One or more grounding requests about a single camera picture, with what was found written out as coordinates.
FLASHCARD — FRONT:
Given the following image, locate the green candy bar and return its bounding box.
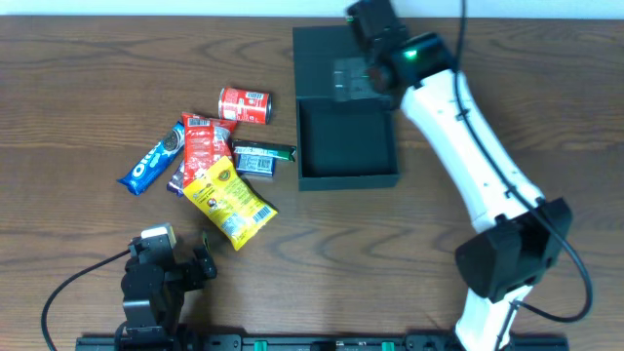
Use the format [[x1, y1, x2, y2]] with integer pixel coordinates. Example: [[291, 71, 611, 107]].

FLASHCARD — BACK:
[[231, 139, 296, 162]]

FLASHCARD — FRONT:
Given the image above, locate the black gift box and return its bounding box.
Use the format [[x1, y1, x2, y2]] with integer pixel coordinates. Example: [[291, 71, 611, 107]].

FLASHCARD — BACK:
[[292, 26, 400, 191]]

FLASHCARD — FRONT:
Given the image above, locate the red chip bag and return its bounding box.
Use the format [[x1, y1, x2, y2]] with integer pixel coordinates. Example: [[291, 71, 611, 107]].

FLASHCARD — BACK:
[[181, 112, 237, 187]]

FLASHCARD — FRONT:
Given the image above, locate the blue Oreo cookie pack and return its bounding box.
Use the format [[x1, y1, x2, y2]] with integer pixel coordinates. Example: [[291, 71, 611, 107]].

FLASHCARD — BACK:
[[117, 122, 184, 196]]

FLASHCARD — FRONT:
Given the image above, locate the purple chocolate bar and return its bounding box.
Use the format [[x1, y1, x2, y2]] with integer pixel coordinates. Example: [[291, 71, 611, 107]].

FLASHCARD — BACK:
[[167, 161, 184, 197]]

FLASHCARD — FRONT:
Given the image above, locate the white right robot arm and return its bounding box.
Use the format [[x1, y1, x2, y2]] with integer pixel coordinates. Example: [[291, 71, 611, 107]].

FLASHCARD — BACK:
[[345, 0, 572, 350]]

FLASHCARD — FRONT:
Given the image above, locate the yellow snack bag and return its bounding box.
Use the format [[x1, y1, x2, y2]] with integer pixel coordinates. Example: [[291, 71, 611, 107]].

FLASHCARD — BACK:
[[183, 157, 278, 251]]

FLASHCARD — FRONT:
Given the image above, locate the black mounting rail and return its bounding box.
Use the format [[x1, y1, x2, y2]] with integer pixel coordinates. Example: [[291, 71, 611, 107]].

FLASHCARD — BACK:
[[75, 333, 569, 351]]

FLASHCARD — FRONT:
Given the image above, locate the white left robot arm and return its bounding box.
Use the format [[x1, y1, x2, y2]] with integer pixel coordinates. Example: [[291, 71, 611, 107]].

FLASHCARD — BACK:
[[113, 234, 217, 351]]

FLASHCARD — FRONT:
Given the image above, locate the red soda can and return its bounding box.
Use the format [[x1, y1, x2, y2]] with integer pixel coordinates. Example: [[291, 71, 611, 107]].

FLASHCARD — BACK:
[[217, 87, 272, 125]]

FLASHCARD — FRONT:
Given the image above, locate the small blue snack packet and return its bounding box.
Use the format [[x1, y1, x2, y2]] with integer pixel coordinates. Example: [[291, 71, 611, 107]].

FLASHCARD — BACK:
[[236, 154, 275, 177]]

